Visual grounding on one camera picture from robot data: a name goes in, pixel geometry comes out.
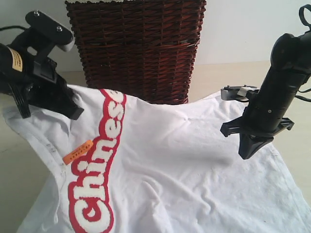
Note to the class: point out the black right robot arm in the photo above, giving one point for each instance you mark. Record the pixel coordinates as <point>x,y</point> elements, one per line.
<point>291,54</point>

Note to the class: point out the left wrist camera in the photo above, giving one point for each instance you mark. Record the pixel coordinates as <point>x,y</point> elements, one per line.
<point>44,33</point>

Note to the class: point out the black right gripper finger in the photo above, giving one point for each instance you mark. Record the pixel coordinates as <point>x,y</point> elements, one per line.
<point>232,127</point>
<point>250,143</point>

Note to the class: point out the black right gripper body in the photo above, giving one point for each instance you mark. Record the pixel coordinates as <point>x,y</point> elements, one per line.
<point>264,114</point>

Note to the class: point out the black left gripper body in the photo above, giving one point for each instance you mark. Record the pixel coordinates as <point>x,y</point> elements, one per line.
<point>38,84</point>

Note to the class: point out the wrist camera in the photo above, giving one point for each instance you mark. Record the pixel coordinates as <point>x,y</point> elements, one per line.
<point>44,33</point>
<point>238,93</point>

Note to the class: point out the orange clothing tag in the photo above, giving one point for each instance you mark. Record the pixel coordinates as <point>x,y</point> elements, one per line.
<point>78,152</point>

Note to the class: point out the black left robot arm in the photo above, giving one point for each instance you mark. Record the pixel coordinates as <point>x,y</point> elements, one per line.
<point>12,58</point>

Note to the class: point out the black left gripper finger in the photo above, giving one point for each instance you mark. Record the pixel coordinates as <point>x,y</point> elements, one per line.
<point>62,102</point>

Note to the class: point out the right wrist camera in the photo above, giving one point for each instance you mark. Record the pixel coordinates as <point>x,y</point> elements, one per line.
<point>238,93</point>

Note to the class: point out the dark brown wicker basket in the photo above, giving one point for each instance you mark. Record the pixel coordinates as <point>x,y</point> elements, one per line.
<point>143,48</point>

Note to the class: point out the white t-shirt red lettering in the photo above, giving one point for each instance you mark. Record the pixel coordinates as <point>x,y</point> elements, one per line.
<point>155,169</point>

